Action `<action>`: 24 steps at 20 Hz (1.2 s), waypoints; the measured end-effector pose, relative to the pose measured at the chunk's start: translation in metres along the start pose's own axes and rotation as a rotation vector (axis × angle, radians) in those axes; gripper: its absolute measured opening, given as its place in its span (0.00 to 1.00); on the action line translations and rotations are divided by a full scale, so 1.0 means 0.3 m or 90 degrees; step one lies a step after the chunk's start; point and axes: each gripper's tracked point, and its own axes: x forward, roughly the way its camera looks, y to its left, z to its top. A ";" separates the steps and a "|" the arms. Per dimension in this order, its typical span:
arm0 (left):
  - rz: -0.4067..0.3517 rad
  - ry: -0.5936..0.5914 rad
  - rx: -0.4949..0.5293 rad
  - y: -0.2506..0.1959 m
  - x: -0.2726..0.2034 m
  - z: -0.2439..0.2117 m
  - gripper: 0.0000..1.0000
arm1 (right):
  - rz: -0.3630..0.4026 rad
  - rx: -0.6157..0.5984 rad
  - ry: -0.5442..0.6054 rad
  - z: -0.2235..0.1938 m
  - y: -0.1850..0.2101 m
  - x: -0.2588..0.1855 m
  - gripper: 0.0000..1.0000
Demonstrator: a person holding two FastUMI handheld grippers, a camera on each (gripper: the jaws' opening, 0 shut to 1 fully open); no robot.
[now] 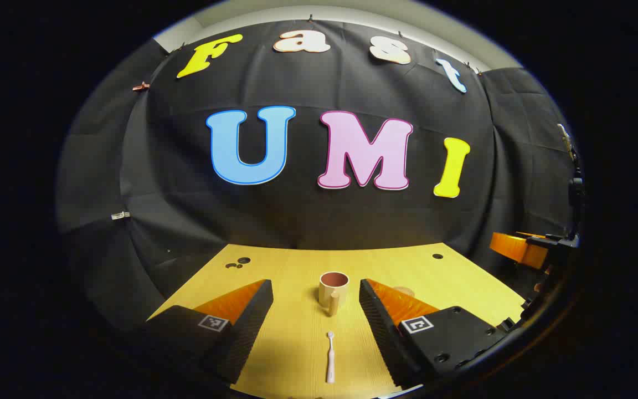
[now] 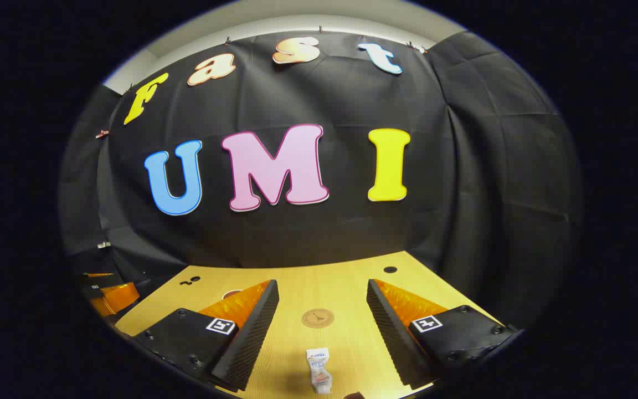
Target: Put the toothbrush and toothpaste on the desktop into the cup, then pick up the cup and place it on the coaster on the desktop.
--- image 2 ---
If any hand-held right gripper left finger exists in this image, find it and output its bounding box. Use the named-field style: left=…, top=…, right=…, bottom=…
left=131, top=280, right=280, bottom=391

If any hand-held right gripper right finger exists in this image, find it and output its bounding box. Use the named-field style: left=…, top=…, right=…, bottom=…
left=367, top=279, right=519, bottom=390

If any white toothpaste tube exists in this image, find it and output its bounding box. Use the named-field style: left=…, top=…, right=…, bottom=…
left=306, top=347, right=333, bottom=395

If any wooden desktop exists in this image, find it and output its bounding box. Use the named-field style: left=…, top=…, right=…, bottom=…
left=114, top=250, right=500, bottom=399

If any black backdrop cloth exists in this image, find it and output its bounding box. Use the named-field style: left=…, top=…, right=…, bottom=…
left=59, top=30, right=583, bottom=333

